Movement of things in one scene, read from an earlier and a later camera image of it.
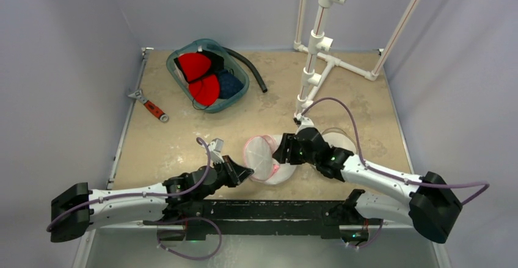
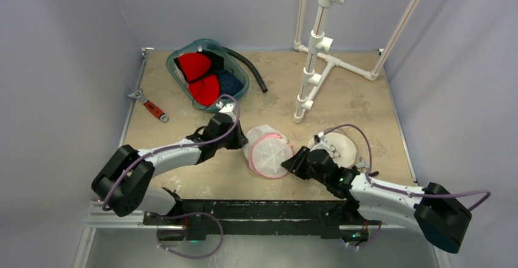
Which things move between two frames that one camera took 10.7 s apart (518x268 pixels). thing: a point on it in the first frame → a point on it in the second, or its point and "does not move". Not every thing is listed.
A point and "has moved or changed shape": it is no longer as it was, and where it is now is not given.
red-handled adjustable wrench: x=138 y=95 does not move
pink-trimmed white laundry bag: x=258 y=151 has moved or changed shape
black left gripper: x=238 y=173 → x=240 y=140
